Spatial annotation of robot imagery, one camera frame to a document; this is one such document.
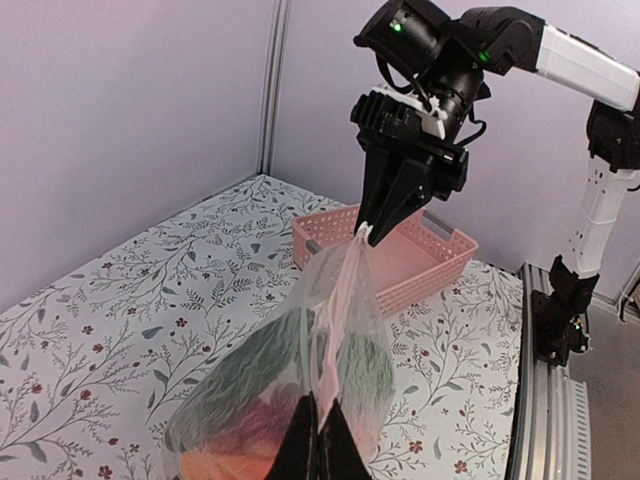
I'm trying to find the front aluminium rail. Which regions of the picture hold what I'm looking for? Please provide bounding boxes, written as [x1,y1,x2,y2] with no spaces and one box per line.
[505,263,592,480]

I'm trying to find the white bag zipper slider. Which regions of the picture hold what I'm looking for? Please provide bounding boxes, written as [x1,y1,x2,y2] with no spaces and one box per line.
[355,221,373,241]

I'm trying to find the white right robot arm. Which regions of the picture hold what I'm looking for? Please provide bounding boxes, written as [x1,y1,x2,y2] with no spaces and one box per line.
[341,1,639,313]

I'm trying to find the floral white table mat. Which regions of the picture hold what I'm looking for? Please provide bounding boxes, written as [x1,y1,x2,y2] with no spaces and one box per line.
[1,176,522,479]

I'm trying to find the clear zip top bag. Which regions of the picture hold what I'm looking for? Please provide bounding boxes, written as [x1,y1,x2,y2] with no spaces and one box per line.
[162,225,395,479]

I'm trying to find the dark green toy avocado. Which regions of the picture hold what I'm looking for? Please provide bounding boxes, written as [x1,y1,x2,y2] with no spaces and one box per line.
[338,332,395,417]

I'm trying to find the pink plastic basket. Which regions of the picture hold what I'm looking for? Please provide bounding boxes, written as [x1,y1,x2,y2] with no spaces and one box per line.
[292,205,478,317]

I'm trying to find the right aluminium frame post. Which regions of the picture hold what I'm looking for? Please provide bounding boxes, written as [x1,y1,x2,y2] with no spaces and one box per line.
[257,0,292,175]

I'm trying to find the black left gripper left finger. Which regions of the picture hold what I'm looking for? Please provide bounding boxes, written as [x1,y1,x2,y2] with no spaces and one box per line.
[267,393,318,480]

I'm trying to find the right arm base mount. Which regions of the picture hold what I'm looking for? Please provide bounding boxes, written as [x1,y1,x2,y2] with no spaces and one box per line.
[530,290,590,367]

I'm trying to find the green toy cucumber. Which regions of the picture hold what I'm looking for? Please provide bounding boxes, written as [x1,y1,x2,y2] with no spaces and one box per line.
[164,307,315,453]

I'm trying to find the red toy apple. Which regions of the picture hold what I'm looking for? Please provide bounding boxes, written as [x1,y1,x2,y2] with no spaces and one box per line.
[221,394,299,449]

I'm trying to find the orange toy mango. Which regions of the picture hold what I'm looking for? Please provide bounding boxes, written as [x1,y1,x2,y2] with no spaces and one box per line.
[181,440,279,480]

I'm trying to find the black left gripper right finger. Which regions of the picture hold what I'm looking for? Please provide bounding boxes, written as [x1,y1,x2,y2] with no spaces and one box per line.
[319,400,370,480]

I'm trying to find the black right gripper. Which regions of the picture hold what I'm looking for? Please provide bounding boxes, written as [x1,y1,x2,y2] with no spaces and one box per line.
[356,134,469,247]

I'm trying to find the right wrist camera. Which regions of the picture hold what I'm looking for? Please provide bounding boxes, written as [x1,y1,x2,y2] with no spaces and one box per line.
[350,85,453,140]

